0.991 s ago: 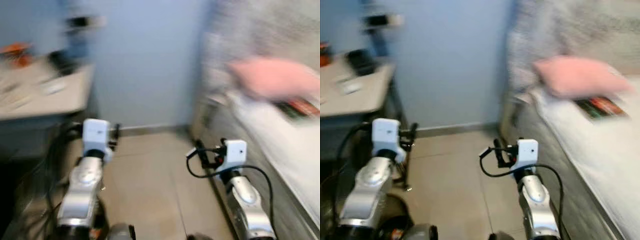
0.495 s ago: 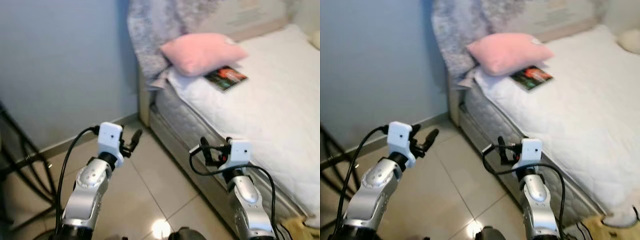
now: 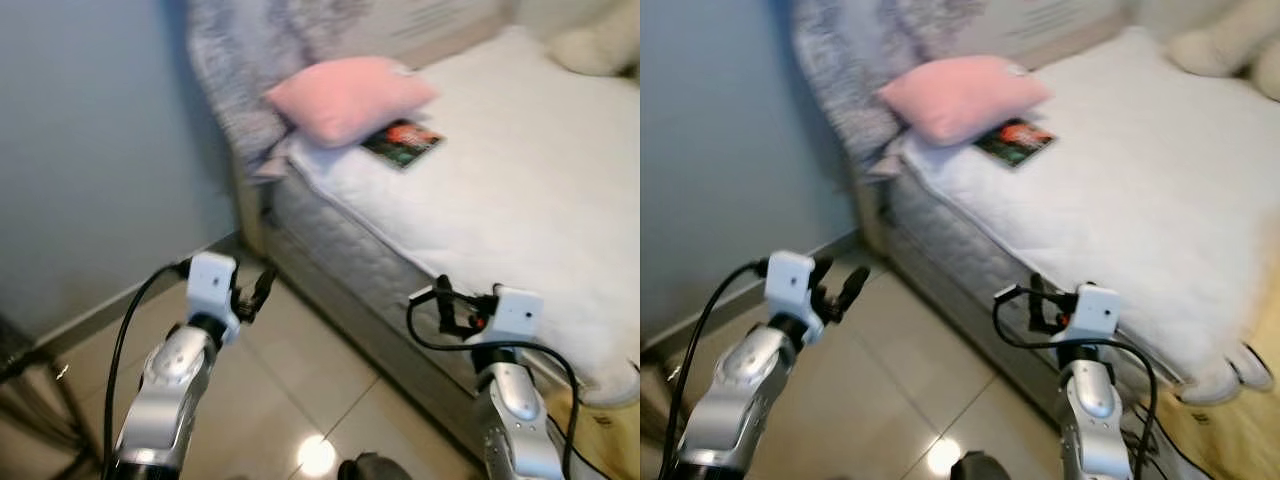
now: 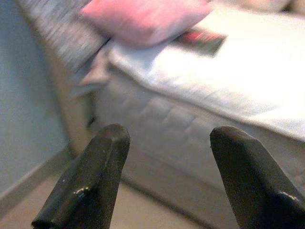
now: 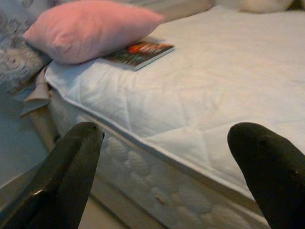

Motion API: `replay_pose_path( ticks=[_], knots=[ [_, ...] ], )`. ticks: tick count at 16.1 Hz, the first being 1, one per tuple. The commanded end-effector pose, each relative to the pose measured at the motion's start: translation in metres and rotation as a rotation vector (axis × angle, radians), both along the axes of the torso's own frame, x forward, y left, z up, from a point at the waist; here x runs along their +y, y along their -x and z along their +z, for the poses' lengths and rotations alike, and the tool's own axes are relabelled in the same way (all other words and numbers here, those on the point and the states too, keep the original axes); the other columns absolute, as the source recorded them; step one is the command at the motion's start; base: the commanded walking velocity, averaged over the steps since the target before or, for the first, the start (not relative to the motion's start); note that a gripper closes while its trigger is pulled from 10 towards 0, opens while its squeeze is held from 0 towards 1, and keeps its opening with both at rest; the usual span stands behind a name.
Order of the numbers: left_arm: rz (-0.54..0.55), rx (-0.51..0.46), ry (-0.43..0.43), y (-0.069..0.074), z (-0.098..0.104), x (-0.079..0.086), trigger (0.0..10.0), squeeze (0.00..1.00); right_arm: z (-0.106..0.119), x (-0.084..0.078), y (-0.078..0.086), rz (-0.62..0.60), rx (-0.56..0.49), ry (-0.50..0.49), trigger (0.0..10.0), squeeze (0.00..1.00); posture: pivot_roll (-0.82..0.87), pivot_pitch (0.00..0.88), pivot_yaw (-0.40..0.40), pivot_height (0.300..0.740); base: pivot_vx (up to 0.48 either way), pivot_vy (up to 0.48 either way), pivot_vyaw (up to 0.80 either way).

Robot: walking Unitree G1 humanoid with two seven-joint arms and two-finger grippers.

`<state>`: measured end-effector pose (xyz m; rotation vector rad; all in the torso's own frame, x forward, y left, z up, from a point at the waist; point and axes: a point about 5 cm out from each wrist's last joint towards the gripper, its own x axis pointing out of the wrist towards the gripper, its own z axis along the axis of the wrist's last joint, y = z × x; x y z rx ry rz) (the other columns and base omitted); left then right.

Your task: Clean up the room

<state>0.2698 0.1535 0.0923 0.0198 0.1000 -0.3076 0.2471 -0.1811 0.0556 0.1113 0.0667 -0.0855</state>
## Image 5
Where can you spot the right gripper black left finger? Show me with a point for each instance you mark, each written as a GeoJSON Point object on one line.
{"type": "Point", "coordinates": [59, 186]}

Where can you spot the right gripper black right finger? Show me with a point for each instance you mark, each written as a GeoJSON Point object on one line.
{"type": "Point", "coordinates": [274, 171]}

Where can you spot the dark red-print book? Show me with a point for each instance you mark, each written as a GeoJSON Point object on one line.
{"type": "Point", "coordinates": [143, 53]}

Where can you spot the pink pillow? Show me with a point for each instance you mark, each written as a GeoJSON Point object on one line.
{"type": "Point", "coordinates": [90, 31]}

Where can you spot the white quilted mattress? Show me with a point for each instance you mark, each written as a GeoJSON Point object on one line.
{"type": "Point", "coordinates": [202, 83]}

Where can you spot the blue swirl patterned pillow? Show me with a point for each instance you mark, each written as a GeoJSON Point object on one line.
{"type": "Point", "coordinates": [14, 59]}

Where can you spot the cream plush toy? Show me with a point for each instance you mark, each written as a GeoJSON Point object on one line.
{"type": "Point", "coordinates": [264, 4]}

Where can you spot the beige padded headboard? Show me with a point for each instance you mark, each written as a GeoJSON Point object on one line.
{"type": "Point", "coordinates": [181, 9]}

